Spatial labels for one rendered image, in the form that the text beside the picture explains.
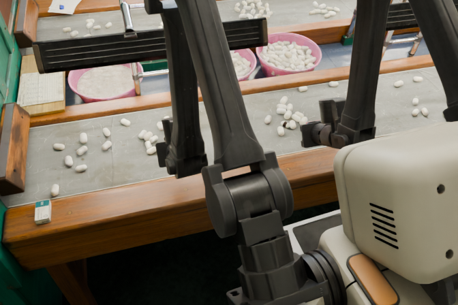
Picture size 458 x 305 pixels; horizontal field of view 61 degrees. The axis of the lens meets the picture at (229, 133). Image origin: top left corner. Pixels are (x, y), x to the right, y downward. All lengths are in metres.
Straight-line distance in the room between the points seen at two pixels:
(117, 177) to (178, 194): 0.20
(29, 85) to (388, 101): 1.28
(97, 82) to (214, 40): 1.02
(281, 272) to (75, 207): 0.75
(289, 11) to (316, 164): 0.95
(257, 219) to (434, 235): 0.20
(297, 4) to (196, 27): 1.49
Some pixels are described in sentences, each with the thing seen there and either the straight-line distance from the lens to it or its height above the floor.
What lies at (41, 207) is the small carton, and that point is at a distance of 1.16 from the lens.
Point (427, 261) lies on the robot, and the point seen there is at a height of 1.32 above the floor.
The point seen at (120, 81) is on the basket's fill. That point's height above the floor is 0.73.
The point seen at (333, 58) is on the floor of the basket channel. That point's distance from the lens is 1.83.
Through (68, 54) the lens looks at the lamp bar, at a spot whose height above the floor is 1.08.
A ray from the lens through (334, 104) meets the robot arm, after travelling 0.99.
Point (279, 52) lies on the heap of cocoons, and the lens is 1.68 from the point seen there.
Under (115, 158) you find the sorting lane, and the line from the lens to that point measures 1.26.
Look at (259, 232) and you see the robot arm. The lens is 0.51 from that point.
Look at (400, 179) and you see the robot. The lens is 0.45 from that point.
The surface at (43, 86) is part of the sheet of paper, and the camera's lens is 1.51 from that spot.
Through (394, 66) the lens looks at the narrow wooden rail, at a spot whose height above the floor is 0.76.
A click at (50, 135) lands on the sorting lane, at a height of 0.74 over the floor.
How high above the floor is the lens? 1.70
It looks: 47 degrees down
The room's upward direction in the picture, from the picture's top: 4 degrees clockwise
